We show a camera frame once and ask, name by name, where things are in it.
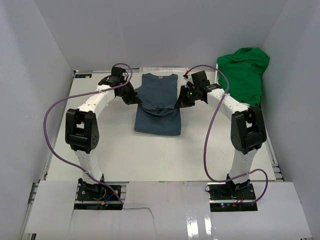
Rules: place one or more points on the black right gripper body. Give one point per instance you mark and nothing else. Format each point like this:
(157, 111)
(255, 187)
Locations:
(198, 89)

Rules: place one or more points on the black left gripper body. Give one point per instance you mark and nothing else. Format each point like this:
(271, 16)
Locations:
(124, 83)

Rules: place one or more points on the blue t shirt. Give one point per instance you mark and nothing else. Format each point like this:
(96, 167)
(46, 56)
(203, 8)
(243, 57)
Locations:
(156, 114)

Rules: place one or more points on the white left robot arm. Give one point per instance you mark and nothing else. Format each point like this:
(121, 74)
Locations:
(82, 131)

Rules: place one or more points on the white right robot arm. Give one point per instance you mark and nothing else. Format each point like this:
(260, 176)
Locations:
(247, 127)

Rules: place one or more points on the white plastic basket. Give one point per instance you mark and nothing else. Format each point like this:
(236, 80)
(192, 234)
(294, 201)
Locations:
(216, 78)

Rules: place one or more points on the papers behind table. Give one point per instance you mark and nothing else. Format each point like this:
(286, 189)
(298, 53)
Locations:
(162, 69)

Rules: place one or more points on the black label sticker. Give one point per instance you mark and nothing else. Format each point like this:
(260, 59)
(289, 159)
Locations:
(82, 76)

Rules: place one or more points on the green t shirt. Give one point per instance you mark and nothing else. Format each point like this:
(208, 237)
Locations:
(242, 73)

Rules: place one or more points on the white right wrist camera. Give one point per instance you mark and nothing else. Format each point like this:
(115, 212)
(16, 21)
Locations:
(187, 78)

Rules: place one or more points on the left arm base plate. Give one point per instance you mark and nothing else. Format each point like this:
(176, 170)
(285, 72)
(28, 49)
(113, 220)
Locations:
(110, 195)

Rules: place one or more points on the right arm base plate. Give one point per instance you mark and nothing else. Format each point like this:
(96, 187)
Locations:
(223, 200)

